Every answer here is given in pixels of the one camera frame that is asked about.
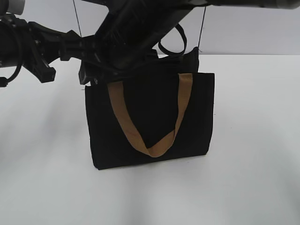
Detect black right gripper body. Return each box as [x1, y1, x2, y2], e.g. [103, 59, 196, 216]
[112, 45, 199, 75]

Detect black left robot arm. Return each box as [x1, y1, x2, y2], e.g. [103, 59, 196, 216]
[0, 0, 128, 88]

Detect black looped cable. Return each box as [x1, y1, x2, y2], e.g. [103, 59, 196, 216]
[158, 23, 188, 58]

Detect black tote bag tan handles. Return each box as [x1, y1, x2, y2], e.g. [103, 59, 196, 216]
[84, 46, 216, 171]

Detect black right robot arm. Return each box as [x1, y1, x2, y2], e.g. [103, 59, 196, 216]
[95, 0, 300, 72]

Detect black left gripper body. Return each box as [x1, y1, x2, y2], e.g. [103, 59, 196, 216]
[60, 30, 132, 86]

